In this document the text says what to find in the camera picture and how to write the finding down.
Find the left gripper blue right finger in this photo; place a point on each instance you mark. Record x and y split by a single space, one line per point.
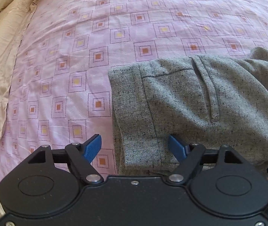
189 157

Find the beige pillow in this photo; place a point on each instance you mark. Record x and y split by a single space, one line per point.
14 20

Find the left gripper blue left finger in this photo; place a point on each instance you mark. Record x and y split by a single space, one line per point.
79 158

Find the grey speckled pants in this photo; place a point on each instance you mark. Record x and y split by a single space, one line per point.
208 99

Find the pink patterned bed sheet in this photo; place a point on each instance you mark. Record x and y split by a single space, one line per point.
60 91

